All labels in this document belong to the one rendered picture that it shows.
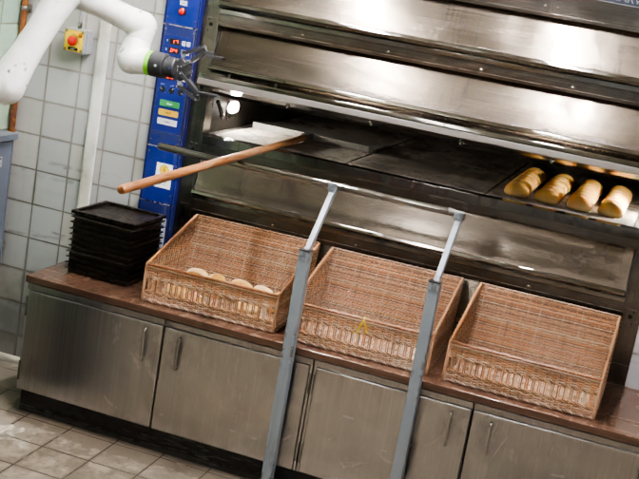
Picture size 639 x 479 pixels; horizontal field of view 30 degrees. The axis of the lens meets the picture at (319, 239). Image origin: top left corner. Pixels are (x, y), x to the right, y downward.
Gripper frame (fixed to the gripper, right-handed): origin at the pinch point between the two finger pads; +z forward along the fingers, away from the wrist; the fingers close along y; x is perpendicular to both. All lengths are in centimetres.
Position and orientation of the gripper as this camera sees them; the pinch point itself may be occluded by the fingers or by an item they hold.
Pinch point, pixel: (218, 77)
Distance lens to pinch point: 433.4
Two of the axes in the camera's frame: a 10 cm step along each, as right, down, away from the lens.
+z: 9.3, 2.3, -2.7
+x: -3.1, 1.6, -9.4
